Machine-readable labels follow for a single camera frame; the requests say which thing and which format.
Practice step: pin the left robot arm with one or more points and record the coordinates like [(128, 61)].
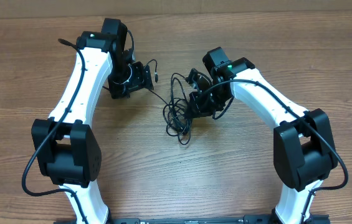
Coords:
[(67, 157)]

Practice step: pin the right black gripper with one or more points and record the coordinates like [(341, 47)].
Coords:
[(197, 104)]

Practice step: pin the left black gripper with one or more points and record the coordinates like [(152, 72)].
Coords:
[(142, 78)]

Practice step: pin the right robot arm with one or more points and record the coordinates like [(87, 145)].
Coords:
[(302, 139)]

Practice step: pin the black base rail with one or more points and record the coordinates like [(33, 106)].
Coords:
[(191, 221)]

